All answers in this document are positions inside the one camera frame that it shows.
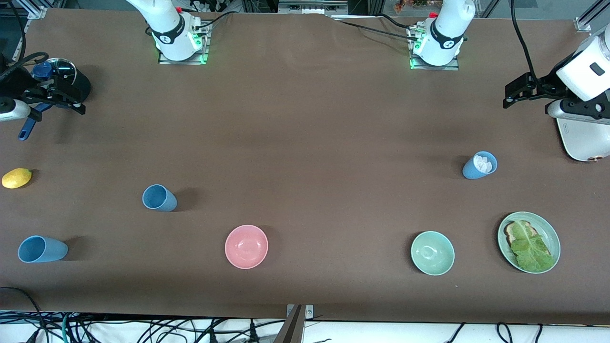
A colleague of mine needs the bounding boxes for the blue plastic cup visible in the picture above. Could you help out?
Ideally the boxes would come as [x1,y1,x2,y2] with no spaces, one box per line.
[142,184,178,212]
[462,151,498,180]
[18,235,69,263]

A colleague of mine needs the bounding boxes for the glass lid with blue knob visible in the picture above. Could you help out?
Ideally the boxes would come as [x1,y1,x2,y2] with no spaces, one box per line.
[31,58,77,96]

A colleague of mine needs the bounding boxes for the white toaster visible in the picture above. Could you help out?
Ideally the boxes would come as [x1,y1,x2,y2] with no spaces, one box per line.
[557,117,610,162]

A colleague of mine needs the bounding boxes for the yellow lemon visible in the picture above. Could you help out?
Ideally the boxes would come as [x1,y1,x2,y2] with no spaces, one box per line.
[1,168,32,189]

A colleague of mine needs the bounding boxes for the toasted bread slice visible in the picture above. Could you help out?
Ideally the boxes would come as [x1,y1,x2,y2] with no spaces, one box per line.
[504,220,553,260]

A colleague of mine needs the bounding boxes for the pale green plate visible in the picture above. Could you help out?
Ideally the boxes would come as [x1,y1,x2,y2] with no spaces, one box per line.
[498,212,561,274]

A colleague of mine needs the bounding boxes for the green lettuce leaf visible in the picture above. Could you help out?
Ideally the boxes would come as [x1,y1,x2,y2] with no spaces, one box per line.
[510,222,556,272]

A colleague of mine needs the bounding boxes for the pale green bowl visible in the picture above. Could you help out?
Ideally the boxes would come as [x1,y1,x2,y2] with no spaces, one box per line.
[411,231,455,276]

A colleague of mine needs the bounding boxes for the grey metal box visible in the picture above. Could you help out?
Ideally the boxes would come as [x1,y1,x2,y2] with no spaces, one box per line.
[278,0,349,15]

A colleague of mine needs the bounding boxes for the pink bowl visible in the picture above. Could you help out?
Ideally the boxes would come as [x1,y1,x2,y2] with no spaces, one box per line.
[224,225,269,270]

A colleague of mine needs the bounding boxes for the dark metal beam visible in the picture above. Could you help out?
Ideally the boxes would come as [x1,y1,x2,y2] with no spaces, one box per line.
[274,305,305,343]

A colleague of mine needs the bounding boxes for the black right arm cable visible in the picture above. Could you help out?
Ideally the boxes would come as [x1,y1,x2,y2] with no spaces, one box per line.
[0,0,49,81]

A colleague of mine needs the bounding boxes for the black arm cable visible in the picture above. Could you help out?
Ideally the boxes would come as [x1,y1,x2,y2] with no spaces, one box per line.
[0,0,49,81]
[510,0,544,86]

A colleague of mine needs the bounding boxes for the dark pot with blue handle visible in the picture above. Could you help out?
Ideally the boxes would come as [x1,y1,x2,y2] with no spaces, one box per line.
[18,67,92,141]

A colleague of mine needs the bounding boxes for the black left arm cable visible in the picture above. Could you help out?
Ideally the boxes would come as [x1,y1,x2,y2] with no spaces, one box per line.
[510,0,544,86]

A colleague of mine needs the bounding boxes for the aluminium frame profile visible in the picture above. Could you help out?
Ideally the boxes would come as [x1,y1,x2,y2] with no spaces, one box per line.
[10,6,48,62]
[574,0,610,33]

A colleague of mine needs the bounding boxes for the black base cable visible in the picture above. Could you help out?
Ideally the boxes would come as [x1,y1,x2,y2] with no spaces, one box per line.
[334,13,420,43]
[193,12,235,30]

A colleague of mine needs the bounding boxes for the black floor cable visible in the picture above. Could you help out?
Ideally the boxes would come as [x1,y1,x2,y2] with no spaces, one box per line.
[0,286,46,343]

